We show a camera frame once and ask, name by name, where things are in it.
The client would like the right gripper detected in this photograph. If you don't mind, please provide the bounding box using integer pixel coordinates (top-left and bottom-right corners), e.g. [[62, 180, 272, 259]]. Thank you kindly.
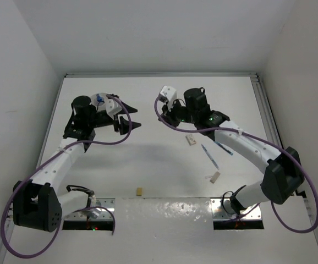
[[160, 97, 198, 128]]

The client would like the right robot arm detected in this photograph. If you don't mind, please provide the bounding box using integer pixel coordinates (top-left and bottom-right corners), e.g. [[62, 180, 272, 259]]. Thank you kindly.
[[159, 86, 305, 215]]

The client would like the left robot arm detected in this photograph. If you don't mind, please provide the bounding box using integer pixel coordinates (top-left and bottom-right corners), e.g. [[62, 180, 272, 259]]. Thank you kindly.
[[13, 93, 141, 232]]

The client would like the white round divided container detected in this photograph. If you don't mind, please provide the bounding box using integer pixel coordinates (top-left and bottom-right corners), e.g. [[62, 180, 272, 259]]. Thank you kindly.
[[90, 92, 117, 113]]

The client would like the staples box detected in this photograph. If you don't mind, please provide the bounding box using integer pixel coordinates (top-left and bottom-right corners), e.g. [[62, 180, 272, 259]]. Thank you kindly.
[[185, 134, 196, 146]]

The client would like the blue ballpoint pen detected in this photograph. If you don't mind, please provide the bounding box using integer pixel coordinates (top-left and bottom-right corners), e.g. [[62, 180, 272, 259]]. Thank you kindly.
[[201, 144, 219, 170]]

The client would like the teal gel pen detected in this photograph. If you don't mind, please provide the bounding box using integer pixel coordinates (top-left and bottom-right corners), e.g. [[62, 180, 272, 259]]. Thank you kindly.
[[215, 141, 233, 156]]

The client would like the small yellow eraser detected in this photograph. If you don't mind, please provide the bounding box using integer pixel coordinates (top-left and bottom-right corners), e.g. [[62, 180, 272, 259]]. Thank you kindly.
[[136, 187, 143, 196]]

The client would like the beige eraser block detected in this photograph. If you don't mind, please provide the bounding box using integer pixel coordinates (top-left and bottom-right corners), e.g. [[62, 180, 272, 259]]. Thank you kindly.
[[210, 171, 221, 184]]

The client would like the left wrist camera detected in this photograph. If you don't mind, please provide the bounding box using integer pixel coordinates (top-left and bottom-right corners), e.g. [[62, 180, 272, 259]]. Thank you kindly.
[[105, 98, 122, 119]]

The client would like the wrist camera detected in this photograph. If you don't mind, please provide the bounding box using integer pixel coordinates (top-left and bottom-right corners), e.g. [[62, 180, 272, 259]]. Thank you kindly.
[[159, 86, 177, 111], [105, 98, 122, 119]]

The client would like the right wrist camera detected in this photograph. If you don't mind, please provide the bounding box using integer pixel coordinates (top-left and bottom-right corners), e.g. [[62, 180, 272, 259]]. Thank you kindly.
[[159, 86, 177, 111]]

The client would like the left base plate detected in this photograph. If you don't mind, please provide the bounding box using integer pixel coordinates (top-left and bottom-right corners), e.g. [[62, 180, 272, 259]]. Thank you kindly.
[[65, 198, 115, 222]]

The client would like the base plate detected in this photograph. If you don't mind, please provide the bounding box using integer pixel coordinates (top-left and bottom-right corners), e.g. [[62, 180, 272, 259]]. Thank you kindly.
[[65, 198, 115, 222], [211, 197, 264, 221]]

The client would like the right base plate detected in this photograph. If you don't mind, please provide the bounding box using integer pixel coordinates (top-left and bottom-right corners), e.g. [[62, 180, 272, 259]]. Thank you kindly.
[[211, 197, 264, 221]]

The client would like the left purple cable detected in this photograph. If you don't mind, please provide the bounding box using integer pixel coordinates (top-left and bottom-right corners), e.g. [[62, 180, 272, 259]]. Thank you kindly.
[[1, 93, 134, 259]]

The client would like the purple cable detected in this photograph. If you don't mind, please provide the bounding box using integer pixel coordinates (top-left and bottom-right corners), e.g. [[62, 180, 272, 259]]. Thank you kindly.
[[153, 93, 318, 234], [1, 93, 134, 259]]

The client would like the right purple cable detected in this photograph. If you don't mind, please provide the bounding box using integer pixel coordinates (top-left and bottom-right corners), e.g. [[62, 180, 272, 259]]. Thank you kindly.
[[153, 93, 318, 234]]

